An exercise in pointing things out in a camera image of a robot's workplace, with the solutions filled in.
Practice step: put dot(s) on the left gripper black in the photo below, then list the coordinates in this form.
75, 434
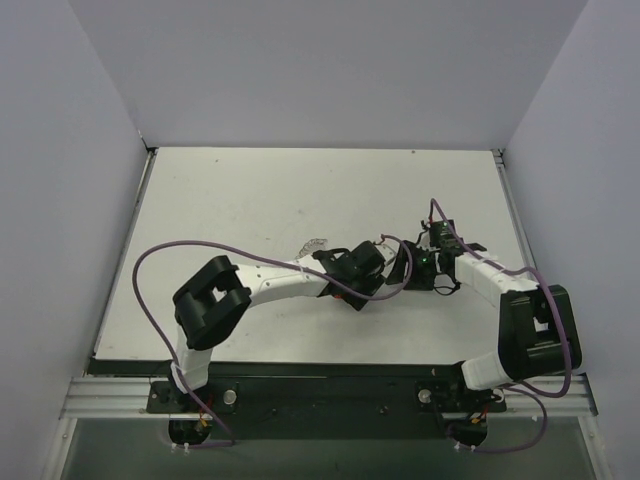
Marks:
376, 275

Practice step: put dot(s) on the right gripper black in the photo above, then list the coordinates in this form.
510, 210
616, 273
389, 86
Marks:
407, 260

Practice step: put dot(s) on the metal key holder red handle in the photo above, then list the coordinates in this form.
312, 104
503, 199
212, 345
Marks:
313, 245

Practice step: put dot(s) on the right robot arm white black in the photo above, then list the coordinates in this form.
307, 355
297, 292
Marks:
537, 334

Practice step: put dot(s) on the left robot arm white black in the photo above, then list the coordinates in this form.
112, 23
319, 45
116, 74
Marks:
209, 306

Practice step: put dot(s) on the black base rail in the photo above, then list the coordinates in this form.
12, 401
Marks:
289, 401

